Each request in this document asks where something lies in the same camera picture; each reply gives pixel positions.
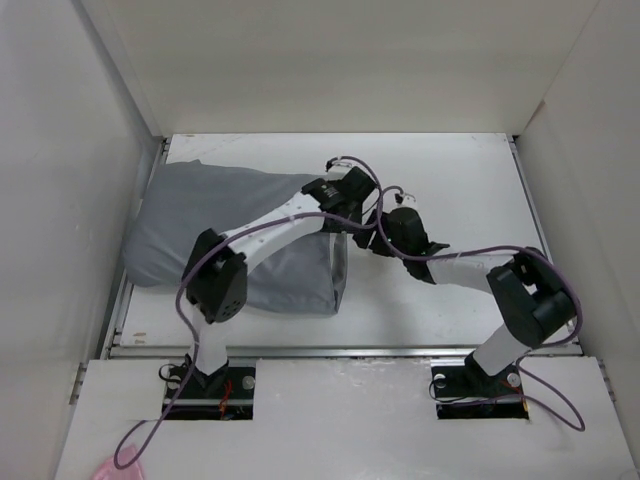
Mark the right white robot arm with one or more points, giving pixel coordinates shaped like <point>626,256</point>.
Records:
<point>532,299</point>

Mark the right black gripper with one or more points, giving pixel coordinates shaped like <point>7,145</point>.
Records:
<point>363,238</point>

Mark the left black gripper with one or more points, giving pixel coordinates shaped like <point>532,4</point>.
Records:
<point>347,228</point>

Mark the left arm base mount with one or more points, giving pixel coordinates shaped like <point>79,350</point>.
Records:
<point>228,397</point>

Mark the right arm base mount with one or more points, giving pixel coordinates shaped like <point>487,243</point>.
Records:
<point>463,391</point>

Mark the metal rail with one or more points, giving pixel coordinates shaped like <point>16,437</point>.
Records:
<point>122,352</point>

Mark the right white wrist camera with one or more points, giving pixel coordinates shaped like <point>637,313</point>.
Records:
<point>405,200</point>

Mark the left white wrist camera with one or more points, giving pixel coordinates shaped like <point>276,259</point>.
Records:
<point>337,168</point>

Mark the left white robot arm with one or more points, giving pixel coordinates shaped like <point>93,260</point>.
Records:
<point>214,286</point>

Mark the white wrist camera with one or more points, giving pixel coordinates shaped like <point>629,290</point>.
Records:
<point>405,200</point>
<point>337,168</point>

